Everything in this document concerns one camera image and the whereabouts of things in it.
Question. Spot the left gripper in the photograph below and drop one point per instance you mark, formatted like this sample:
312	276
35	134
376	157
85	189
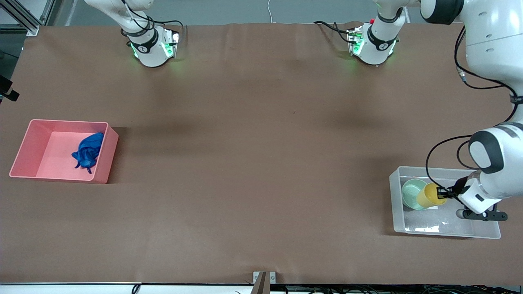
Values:
456	189

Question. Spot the yellow plastic cup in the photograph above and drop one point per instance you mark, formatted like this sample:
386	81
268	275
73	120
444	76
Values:
429	196

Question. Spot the mint green bowl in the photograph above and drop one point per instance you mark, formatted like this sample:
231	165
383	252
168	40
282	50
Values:
410	194

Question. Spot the blue cloth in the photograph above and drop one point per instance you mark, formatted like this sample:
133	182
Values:
88	151

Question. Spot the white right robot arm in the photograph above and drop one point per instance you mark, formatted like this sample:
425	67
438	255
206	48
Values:
149	53

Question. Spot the arm base connector plate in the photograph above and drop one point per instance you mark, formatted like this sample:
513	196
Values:
169	44

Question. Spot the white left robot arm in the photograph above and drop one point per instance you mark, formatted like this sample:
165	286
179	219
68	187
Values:
494	41

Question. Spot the clear plastic box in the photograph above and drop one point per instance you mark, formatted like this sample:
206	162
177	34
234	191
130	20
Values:
433	222

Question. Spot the pink plastic bin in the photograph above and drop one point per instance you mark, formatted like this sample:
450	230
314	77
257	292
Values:
57	153

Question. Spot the aluminium frame post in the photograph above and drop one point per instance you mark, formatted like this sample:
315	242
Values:
28	20

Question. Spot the metal table edge bracket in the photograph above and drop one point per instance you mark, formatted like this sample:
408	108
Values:
263	281

